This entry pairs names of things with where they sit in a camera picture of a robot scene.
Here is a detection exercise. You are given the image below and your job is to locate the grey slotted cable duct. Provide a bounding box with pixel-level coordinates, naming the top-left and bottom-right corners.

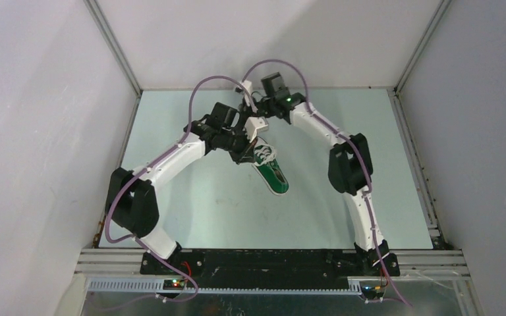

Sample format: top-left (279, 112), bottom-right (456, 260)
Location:
top-left (87, 277), bottom-right (362, 296)

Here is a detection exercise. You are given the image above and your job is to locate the white shoelace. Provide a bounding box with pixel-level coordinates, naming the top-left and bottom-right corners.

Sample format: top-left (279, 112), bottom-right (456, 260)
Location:
top-left (253, 137), bottom-right (277, 166)

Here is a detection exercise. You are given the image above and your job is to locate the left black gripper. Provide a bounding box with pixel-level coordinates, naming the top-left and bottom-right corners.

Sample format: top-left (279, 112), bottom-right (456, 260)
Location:
top-left (219, 125), bottom-right (258, 165)

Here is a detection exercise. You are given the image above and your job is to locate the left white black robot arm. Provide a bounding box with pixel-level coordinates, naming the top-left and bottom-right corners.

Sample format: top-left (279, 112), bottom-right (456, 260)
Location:
top-left (104, 102), bottom-right (268, 274)

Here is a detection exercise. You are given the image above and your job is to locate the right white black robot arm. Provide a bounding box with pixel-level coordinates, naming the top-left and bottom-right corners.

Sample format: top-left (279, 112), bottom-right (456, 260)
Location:
top-left (241, 72), bottom-right (395, 278)

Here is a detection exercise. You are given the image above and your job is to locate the left controller board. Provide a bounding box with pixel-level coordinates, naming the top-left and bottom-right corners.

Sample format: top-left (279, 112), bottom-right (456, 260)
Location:
top-left (162, 278), bottom-right (186, 291)

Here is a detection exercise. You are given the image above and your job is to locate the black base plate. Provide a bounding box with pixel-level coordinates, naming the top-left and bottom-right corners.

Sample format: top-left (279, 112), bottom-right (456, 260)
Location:
top-left (140, 248), bottom-right (400, 290)

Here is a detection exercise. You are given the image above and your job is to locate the right controller board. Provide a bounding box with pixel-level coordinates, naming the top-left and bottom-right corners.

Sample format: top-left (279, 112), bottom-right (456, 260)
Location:
top-left (361, 286), bottom-right (387, 300)

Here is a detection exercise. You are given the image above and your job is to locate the green canvas sneaker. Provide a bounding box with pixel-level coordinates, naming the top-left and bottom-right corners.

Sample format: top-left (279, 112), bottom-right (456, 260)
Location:
top-left (253, 157), bottom-right (289, 196)

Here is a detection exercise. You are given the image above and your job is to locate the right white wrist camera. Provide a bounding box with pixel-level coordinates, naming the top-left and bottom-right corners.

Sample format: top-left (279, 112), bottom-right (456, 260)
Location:
top-left (235, 80), bottom-right (258, 113)

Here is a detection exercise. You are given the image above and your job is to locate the controller board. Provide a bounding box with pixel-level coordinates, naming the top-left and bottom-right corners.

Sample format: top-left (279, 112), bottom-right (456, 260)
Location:
top-left (361, 286), bottom-right (387, 300)
top-left (162, 278), bottom-right (186, 291)

